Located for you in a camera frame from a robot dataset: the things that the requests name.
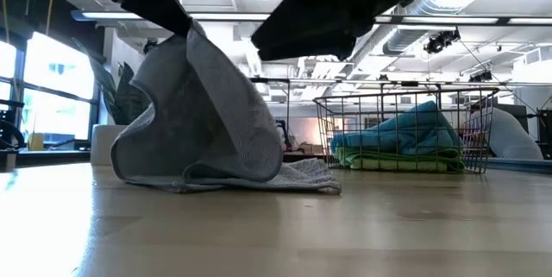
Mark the grey microfiber towel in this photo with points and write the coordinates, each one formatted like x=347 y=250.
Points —
x=215 y=117

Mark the black ceiling track light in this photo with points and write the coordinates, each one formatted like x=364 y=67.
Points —
x=481 y=77
x=440 y=42

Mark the cardboard box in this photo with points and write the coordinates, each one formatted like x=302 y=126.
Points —
x=310 y=148

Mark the light blue microfiber towel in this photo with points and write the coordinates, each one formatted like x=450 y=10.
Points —
x=401 y=139

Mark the green microfiber towel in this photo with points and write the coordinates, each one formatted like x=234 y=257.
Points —
x=448 y=158

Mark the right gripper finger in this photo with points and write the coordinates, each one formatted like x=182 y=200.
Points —
x=310 y=39

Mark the person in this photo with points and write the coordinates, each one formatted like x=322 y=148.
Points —
x=513 y=134

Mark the potted plant in white pot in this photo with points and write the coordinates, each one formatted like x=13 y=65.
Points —
x=108 y=143

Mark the yellow box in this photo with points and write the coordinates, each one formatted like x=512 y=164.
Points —
x=35 y=142

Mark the black equipment box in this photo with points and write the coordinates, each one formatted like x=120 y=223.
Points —
x=547 y=134

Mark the blue flat board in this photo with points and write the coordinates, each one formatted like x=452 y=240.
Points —
x=517 y=165

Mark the large black monitor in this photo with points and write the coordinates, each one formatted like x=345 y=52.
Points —
x=522 y=111

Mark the silver ventilation duct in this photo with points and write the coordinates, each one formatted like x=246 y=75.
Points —
x=405 y=37

